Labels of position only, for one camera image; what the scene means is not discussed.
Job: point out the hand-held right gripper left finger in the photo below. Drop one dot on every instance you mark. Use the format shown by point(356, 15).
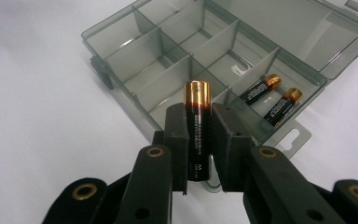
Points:
point(155, 180)

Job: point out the black and gold battery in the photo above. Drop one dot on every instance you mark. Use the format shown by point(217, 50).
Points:
point(261, 89)
point(282, 107)
point(198, 124)

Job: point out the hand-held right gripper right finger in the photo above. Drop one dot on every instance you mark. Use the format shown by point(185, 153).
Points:
point(261, 180)

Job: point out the grey transparent compartment box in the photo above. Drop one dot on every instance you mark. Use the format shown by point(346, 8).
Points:
point(155, 56)

